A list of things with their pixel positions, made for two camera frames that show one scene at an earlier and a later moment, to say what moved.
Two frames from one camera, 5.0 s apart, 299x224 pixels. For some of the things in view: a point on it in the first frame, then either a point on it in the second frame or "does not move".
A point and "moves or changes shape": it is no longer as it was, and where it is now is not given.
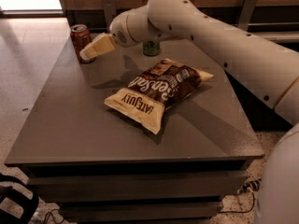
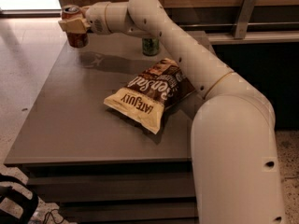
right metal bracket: [248, 11] does not move
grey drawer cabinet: [99, 167] does not move
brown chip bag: [163, 84] does not move
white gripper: [120, 32] to [95, 19]
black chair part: [29, 205] does not move
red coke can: [80, 38] moves or changes shape
